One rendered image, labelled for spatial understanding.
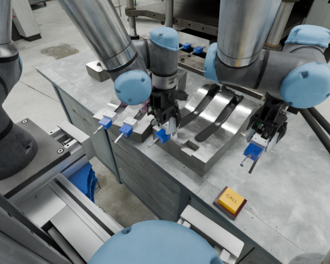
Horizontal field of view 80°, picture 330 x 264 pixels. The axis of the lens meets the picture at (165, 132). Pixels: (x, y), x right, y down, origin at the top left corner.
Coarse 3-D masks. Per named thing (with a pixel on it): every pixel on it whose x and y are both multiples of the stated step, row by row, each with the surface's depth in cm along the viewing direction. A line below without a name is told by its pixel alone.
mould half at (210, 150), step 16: (224, 96) 87; (208, 112) 86; (240, 112) 81; (160, 128) 79; (192, 128) 79; (224, 128) 80; (240, 128) 80; (160, 144) 82; (176, 144) 73; (208, 144) 73; (224, 144) 73; (192, 160) 71; (208, 160) 68
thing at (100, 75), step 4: (96, 60) 129; (88, 64) 124; (92, 64) 124; (96, 64) 125; (100, 64) 127; (88, 68) 125; (92, 68) 121; (96, 68) 121; (100, 68) 121; (88, 72) 128; (92, 72) 123; (96, 72) 119; (100, 72) 118; (104, 72) 121; (92, 76) 127; (96, 76) 122; (100, 76) 120; (104, 76) 122; (108, 76) 124; (100, 80) 121; (104, 80) 123
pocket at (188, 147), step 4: (188, 140) 75; (184, 144) 74; (188, 144) 76; (192, 144) 74; (184, 148) 75; (188, 148) 75; (192, 148) 75; (196, 148) 74; (188, 152) 72; (192, 152) 73
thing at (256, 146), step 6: (252, 138) 65; (258, 138) 65; (252, 144) 65; (258, 144) 64; (264, 144) 63; (246, 150) 64; (252, 150) 63; (258, 150) 63; (264, 150) 65; (246, 156) 65; (252, 156) 63; (258, 156) 64; (246, 162) 61
